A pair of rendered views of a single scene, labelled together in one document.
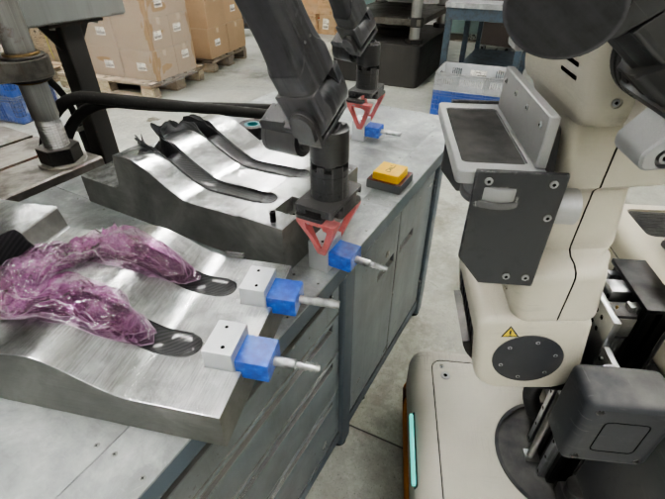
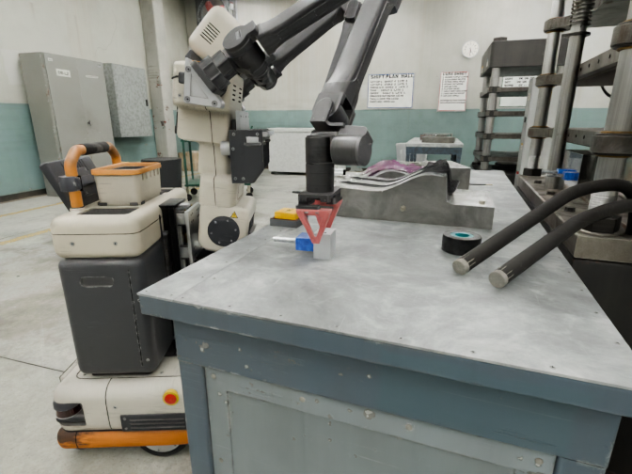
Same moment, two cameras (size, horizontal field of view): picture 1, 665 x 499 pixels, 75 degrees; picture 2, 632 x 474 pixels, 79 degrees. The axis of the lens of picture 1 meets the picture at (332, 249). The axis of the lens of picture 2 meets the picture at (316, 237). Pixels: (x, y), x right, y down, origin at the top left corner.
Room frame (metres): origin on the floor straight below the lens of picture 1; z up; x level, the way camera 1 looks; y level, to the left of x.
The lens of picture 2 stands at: (1.91, -0.22, 1.07)
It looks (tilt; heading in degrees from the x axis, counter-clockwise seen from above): 17 degrees down; 171
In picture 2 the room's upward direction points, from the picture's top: straight up
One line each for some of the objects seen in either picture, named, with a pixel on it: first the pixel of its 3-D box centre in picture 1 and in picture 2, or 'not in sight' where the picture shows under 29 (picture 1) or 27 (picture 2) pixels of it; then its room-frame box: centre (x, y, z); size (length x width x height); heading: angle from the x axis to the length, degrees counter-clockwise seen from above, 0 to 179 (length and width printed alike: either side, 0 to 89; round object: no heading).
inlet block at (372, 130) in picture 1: (377, 130); (303, 241); (1.14, -0.12, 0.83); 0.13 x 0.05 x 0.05; 65
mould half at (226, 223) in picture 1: (217, 174); (403, 190); (0.79, 0.23, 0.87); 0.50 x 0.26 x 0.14; 61
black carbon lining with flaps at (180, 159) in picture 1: (216, 154); (400, 173); (0.77, 0.22, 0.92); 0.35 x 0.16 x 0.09; 61
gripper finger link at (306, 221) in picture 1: (326, 226); not in sight; (0.57, 0.01, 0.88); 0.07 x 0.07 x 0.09; 62
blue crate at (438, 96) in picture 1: (470, 100); not in sight; (3.74, -1.18, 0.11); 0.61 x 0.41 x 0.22; 64
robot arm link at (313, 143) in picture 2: (366, 53); (322, 150); (1.16, -0.09, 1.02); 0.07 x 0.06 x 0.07; 48
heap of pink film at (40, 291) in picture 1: (83, 271); (394, 166); (0.44, 0.33, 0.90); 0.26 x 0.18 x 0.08; 78
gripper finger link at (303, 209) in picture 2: (368, 104); (317, 218); (1.18, -0.10, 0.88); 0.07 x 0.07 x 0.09; 66
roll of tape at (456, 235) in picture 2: (253, 130); (461, 242); (1.17, 0.22, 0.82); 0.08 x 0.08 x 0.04
